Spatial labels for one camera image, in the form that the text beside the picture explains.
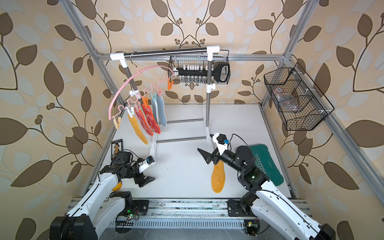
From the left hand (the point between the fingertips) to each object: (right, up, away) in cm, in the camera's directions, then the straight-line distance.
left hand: (147, 169), depth 84 cm
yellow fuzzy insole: (+40, -5, +1) cm, 41 cm away
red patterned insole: (0, +29, -1) cm, 29 cm away
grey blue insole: (+7, +33, -3) cm, 34 cm away
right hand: (+32, +18, -16) cm, 40 cm away
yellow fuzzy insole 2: (-2, +24, -8) cm, 26 cm away
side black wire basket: (+79, +34, -10) cm, 86 cm away
